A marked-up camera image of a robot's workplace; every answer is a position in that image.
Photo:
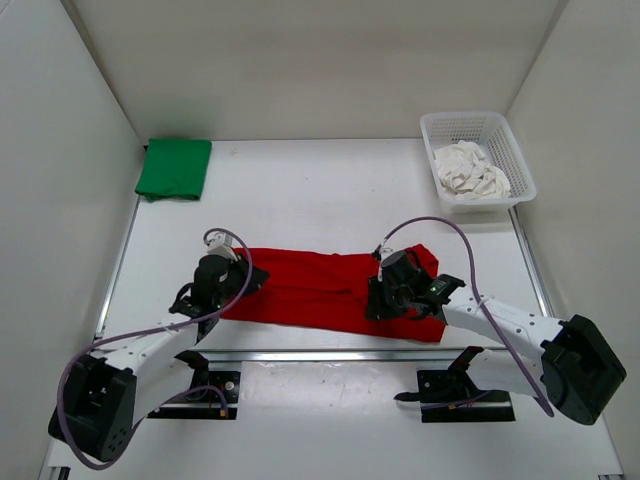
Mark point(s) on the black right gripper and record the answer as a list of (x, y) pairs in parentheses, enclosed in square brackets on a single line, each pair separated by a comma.
[(377, 309)]

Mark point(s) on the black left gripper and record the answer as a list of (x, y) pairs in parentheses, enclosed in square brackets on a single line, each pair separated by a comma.
[(258, 279)]

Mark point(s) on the red t shirt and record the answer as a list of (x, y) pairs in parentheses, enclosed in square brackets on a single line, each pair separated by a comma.
[(324, 291)]

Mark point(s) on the green t shirt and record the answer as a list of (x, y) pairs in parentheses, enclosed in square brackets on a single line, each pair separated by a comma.
[(174, 169)]

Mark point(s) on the white cloth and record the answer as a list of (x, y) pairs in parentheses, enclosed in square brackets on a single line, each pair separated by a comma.
[(465, 172)]

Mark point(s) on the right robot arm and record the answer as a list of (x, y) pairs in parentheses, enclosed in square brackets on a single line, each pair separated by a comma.
[(566, 363)]

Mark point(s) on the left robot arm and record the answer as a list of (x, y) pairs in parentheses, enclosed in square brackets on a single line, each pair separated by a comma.
[(105, 396)]

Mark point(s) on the white plastic basket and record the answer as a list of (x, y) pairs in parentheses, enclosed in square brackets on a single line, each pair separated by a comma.
[(491, 131)]

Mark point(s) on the aluminium table edge rail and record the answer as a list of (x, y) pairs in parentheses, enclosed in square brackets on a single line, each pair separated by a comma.
[(331, 356)]

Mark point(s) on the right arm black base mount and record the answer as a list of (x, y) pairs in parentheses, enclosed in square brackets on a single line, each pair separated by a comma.
[(450, 396)]

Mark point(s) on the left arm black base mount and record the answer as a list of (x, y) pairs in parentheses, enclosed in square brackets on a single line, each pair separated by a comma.
[(213, 392)]

